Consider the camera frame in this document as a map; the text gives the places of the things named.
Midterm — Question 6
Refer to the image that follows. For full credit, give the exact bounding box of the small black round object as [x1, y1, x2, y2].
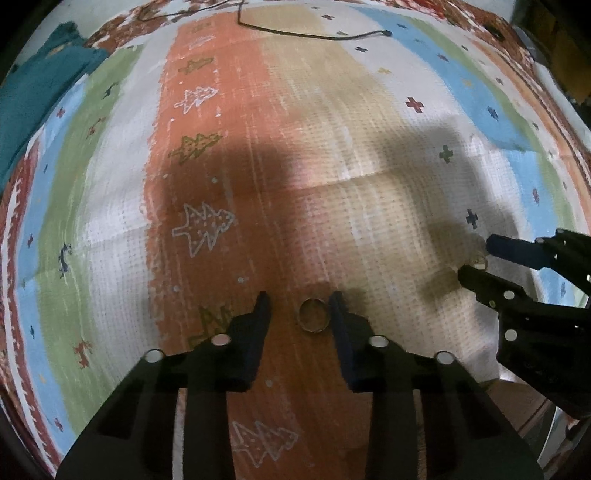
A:
[484, 24, 506, 42]

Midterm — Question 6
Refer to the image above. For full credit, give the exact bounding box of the striped colourful mat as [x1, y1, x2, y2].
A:
[0, 0, 591, 480]

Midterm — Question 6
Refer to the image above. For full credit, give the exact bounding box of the teal cushion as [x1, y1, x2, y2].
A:
[0, 21, 109, 188]

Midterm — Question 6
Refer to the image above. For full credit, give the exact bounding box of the black charger cable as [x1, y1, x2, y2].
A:
[135, 0, 394, 40]

